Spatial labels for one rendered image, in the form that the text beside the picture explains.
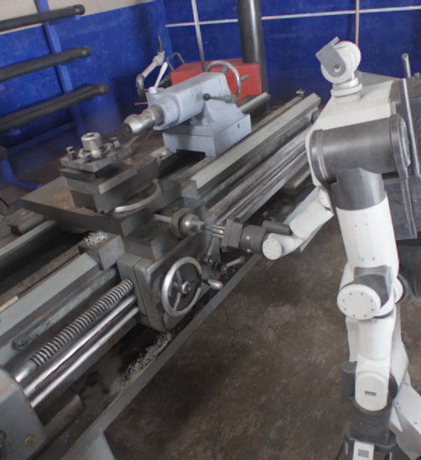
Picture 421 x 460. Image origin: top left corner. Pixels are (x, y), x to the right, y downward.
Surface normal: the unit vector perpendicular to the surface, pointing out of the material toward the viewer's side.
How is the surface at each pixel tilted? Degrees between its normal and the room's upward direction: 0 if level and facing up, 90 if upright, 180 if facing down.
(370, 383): 87
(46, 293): 36
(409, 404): 43
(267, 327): 0
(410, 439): 90
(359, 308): 87
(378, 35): 90
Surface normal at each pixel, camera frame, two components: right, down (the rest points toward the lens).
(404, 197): -0.29, 0.62
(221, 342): -0.14, -0.86
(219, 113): 0.70, -0.20
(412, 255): -0.55, 0.47
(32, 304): 0.37, -0.60
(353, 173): -0.36, 0.43
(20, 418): 0.83, 0.17
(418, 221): -0.19, 0.79
